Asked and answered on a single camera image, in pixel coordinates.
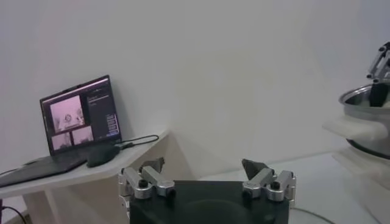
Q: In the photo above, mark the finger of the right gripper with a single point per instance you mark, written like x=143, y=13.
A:
x=381, y=70

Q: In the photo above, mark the white side table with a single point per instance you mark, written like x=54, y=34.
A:
x=140, y=150

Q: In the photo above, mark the black open laptop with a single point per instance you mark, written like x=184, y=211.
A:
x=79, y=121

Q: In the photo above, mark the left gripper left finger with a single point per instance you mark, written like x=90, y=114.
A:
x=146, y=182

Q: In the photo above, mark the black computer mouse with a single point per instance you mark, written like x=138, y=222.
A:
x=102, y=155

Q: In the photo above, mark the cream electric pot base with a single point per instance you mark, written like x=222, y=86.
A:
x=365, y=182

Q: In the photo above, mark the perforated steel steamer basket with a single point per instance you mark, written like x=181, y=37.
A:
x=362, y=128

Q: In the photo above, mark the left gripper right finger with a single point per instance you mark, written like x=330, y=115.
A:
x=268, y=184

